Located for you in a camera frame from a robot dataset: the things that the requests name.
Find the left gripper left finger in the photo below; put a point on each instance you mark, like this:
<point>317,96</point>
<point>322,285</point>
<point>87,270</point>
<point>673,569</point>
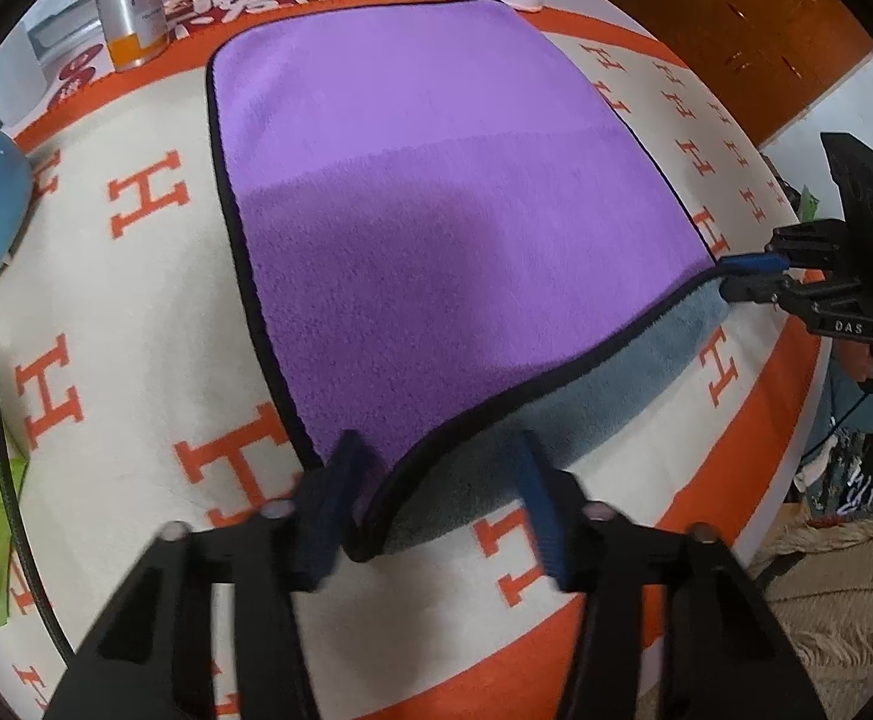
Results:
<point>149,654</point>

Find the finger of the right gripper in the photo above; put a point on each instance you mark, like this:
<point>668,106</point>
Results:
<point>753,264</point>
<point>757,289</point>

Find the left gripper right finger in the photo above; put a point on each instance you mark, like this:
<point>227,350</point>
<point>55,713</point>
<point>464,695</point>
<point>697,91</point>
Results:
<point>725,654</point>

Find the purple and grey towel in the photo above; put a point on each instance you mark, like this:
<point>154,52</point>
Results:
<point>443,237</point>

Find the wooden cabinet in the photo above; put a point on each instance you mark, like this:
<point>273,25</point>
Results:
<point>766,60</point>

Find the white appliance with cover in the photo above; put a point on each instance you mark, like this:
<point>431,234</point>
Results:
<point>46,31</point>

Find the silver orange can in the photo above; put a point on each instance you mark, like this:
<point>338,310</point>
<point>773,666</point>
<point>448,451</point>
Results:
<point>135,31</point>

